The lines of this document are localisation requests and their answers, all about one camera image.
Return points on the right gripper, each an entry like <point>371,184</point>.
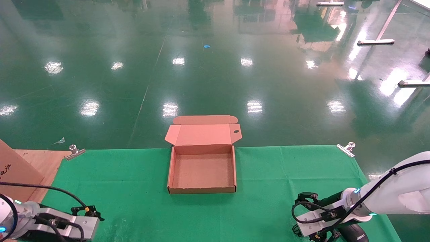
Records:
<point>322,218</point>

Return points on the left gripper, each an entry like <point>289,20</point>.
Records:
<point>70,227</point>

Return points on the open brown cardboard mailer box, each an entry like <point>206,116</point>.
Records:
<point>201,171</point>

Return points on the silver metal clamp clip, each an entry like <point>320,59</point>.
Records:
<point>74,153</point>
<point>346,149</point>

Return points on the green table cloth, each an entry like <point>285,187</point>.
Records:
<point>262,174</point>

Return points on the large plain brown carton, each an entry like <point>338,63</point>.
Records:
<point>16,171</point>

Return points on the white stand foot bar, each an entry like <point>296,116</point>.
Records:
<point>330,4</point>
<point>413,83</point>

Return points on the white pole stand with foot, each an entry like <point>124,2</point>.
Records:
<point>374,42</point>

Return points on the black left wrist bracket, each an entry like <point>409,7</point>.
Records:
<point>89,212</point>

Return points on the black wrist bracket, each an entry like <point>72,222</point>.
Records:
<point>89,212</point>
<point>307,196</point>

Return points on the black right wrist bracket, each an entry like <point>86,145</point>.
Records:
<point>307,196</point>

